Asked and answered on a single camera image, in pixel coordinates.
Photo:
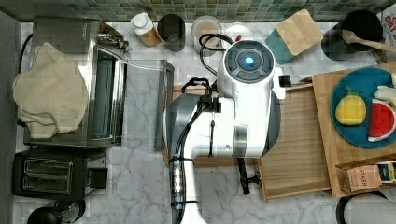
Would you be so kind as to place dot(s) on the black two-slot toaster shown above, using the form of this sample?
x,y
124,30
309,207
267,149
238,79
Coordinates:
x,y
58,174

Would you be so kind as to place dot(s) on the glass jar with snacks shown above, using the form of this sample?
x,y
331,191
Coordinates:
x,y
202,26

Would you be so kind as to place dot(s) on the red watermelon toy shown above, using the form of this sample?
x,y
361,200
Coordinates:
x,y
382,121

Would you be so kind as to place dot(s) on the yellow pineapple toy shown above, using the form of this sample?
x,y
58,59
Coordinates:
x,y
351,110

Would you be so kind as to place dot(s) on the wooden tea bag box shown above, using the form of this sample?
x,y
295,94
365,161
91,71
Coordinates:
x,y
371,176

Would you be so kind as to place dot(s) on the white toy food piece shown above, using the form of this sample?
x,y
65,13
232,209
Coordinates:
x,y
387,93

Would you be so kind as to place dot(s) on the dark grey cup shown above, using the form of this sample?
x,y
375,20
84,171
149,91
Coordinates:
x,y
171,29

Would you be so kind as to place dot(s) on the blue plate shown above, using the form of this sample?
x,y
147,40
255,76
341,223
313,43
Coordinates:
x,y
365,80

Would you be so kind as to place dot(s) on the black utensil holder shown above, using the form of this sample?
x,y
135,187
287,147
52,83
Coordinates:
x,y
363,23

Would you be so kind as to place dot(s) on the stainless toaster oven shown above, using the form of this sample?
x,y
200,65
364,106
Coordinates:
x,y
127,97

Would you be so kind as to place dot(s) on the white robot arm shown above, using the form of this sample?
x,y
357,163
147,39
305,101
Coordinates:
x,y
247,71

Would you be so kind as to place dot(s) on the black kettle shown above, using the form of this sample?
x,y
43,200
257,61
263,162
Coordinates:
x,y
58,213

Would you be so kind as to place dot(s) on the beige folded towel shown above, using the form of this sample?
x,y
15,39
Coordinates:
x,y
52,96

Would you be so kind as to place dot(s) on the wooden drawer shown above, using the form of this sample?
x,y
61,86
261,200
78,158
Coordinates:
x,y
296,164

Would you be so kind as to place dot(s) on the wooden spoon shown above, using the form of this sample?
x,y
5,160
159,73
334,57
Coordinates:
x,y
350,38

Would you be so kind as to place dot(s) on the white-capped spice bottle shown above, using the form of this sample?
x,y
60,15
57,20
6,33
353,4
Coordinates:
x,y
145,29

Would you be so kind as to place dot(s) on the cereal box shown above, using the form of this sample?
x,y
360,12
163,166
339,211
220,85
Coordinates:
x,y
388,22

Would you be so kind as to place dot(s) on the teal canister with wooden lid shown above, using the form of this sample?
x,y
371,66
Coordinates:
x,y
293,36

